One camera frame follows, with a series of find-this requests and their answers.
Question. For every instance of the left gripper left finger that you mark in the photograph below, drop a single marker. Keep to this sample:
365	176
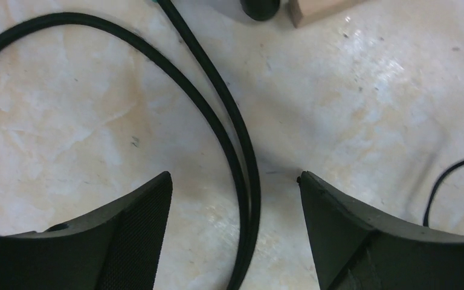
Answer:
116	246

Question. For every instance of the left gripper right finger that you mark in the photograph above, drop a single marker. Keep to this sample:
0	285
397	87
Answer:
357	246

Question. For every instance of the long wooden block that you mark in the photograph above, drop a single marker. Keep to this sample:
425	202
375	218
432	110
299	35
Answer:
304	12

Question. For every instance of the silver camera tripod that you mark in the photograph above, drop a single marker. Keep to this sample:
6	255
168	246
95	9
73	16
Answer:
260	10

